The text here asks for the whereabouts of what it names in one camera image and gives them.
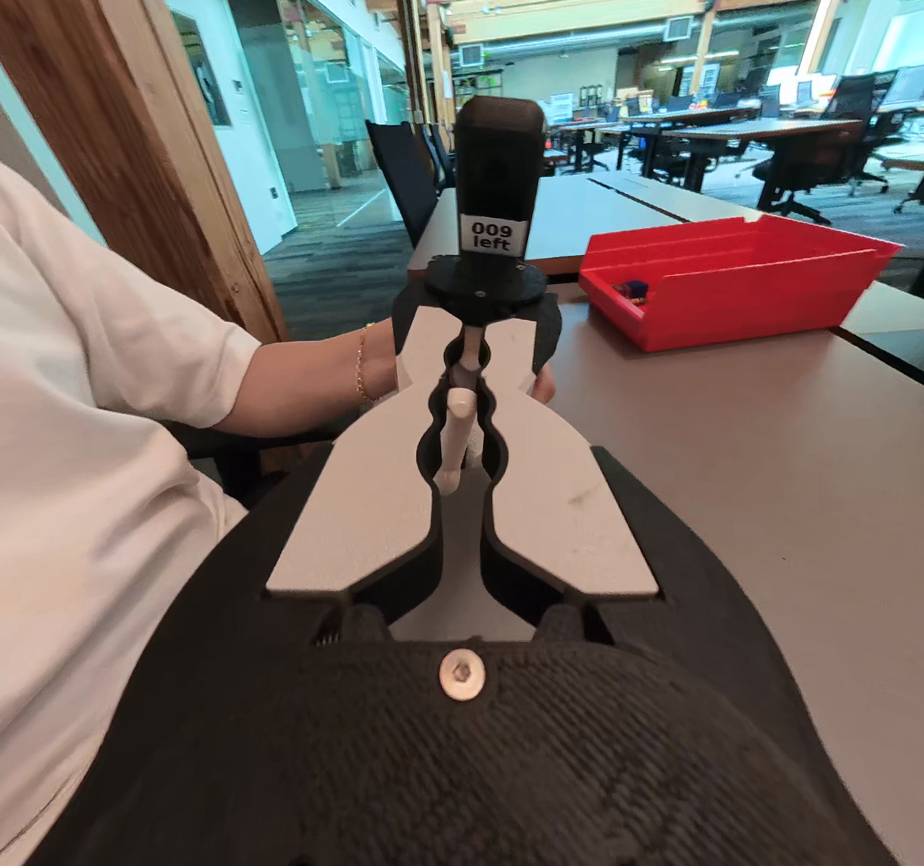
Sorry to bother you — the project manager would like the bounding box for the wooden pillar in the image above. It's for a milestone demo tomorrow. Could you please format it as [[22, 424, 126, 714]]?
[[0, 0, 287, 344]]

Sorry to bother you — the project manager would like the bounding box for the person's left hand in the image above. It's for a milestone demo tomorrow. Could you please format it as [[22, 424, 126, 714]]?
[[361, 321, 557, 408]]

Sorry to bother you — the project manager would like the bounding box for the black chair armrest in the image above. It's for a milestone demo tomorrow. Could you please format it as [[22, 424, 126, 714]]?
[[167, 419, 355, 460]]

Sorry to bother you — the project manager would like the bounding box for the person's left forearm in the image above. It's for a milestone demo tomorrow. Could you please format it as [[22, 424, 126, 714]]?
[[217, 325, 373, 438]]

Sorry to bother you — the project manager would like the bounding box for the gold chain bracelet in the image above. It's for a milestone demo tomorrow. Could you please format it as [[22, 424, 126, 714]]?
[[353, 325, 379, 405]]

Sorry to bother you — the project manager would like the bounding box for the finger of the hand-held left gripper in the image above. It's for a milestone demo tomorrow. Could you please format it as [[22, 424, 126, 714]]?
[[396, 304, 466, 394], [483, 318, 538, 398]]

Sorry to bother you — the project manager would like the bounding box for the grey desk with wooden edge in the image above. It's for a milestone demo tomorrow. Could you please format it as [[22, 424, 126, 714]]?
[[408, 174, 723, 278]]

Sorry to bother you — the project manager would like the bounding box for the red plastic bin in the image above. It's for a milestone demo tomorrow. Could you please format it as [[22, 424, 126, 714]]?
[[578, 214, 903, 355]]

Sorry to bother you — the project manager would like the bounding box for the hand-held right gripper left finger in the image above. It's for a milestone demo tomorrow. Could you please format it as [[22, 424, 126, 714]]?
[[268, 376, 446, 600]]

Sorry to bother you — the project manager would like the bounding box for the white wire with red tip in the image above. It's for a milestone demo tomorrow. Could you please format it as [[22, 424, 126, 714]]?
[[434, 330, 486, 497]]

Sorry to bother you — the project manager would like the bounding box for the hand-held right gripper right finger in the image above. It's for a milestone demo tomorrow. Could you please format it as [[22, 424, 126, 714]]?
[[481, 373, 661, 604]]

